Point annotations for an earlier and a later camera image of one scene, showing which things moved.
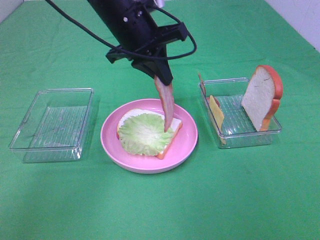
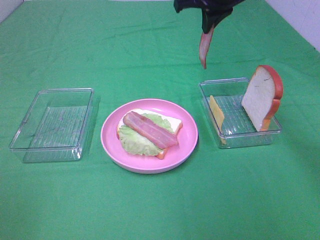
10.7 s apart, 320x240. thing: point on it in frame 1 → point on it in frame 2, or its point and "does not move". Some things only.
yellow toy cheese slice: (218, 116) does not move
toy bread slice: (177, 125) does not move
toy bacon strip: (208, 98) → (204, 46)
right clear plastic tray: (231, 125) does not move
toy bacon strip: (166, 94) → (146, 128)
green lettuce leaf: (144, 134) does not move
